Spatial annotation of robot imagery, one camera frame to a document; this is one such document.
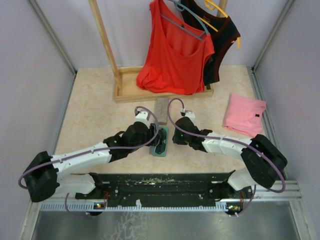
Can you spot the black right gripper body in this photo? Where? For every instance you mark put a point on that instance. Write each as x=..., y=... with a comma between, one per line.
x=180, y=139

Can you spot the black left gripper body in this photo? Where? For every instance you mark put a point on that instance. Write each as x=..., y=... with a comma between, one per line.
x=149, y=135

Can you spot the blue-grey glasses case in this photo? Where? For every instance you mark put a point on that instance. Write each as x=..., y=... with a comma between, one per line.
x=151, y=149

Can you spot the thin metal frame sunglasses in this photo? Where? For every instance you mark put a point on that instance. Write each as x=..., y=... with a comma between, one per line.
x=161, y=146

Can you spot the grey glasses case green lining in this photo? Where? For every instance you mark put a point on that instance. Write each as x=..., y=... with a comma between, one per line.
x=161, y=110

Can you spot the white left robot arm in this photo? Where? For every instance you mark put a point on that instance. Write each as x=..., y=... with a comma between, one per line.
x=43, y=176

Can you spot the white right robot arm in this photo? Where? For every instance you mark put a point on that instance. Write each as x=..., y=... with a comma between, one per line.
x=264, y=163

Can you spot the wooden clothes rack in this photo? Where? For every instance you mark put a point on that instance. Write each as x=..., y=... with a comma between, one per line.
x=125, y=89

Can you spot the folded pink t-shirt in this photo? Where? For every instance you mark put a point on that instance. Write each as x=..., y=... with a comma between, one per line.
x=244, y=115

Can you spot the red tank top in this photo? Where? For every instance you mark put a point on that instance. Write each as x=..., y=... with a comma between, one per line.
x=176, y=56

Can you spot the black maroon-trimmed tank top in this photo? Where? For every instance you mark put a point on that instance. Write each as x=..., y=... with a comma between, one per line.
x=223, y=34

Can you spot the grey clothes hanger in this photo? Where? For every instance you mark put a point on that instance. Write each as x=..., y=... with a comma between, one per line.
x=187, y=22

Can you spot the yellow clothes hanger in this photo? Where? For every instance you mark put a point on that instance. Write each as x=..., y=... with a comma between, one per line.
x=219, y=7

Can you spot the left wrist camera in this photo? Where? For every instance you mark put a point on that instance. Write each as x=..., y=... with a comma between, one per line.
x=142, y=117

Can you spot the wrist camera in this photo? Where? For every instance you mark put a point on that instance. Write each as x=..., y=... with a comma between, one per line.
x=142, y=117
x=189, y=114

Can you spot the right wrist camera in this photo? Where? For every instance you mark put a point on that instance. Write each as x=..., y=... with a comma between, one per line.
x=189, y=114

